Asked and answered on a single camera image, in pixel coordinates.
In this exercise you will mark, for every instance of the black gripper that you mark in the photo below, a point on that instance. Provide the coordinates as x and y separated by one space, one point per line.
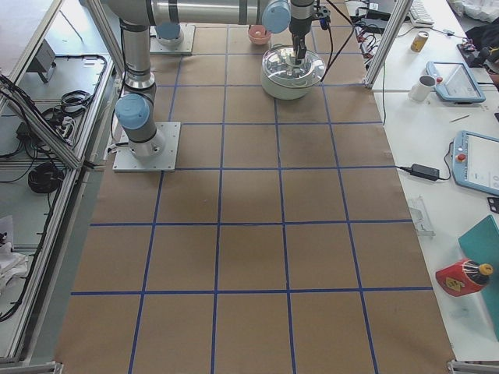
300 26

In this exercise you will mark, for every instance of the glass pot lid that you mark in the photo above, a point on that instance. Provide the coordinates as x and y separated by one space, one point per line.
279 67

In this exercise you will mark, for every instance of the pale green electric pot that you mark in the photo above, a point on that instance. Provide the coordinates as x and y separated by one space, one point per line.
281 92

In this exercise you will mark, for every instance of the pink bowl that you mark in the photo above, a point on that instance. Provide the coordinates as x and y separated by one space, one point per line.
258 34

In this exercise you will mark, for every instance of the yellow can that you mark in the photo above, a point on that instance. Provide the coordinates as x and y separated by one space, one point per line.
419 41

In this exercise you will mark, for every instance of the white keyboard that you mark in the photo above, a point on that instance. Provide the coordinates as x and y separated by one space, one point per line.
419 16

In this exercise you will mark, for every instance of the white mug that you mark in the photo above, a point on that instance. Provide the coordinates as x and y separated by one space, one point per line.
422 88

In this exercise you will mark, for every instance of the upper teach pendant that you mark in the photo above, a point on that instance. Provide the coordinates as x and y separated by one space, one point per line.
458 85

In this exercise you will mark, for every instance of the teach pendant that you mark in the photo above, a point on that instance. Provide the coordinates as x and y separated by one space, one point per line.
475 161
458 85

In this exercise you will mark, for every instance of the black power adapter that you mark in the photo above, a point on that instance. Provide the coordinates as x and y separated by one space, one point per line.
422 171

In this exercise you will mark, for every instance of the clear plastic holder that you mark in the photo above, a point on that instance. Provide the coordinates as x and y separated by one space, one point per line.
420 217

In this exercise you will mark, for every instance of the lower teach pendant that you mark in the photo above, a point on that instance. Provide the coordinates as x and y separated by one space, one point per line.
475 161

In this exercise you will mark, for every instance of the grey metal box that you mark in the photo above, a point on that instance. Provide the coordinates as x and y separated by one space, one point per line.
43 62

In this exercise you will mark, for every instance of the red bottle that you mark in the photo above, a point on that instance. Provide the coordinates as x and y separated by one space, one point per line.
464 277

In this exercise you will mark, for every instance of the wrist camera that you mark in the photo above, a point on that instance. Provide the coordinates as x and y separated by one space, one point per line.
323 15

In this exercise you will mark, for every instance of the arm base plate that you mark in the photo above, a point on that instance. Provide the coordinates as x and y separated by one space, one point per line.
183 45
157 154

